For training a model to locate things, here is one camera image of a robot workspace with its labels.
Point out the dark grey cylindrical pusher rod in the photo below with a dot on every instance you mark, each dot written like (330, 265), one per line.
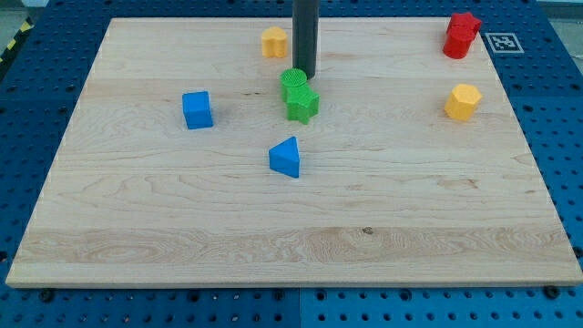
(305, 24)

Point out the yellow heart block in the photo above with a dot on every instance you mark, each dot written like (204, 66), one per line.
(274, 42)

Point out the green cylinder block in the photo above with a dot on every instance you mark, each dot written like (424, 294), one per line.
(291, 78)

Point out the green star block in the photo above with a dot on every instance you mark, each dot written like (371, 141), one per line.
(302, 103)

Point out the blue cube block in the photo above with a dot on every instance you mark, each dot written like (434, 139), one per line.
(196, 110)

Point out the blue triangle block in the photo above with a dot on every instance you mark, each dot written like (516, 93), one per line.
(285, 158)

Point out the red star block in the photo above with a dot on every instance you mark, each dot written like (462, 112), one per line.
(466, 21)

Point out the yellow hexagon block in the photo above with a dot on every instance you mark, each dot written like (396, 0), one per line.
(462, 102)

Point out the light wooden board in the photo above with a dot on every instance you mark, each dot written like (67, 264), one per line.
(392, 192)

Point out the white fiducial marker tag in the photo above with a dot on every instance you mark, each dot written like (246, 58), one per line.
(504, 43)

